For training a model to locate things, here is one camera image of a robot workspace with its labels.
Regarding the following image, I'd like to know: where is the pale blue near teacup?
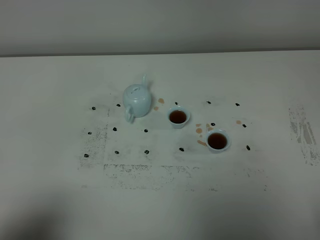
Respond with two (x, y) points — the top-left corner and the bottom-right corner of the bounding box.
(205, 129), (231, 154)

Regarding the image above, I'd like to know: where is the pale blue porcelain teapot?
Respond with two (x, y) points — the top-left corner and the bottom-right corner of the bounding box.
(122, 74), (152, 123)

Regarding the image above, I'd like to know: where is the pale blue far teacup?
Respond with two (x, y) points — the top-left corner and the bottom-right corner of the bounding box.
(167, 105), (191, 129)

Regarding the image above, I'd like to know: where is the pale blue teacup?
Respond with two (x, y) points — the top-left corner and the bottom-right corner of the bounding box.
(205, 129), (231, 154)
(167, 105), (191, 129)

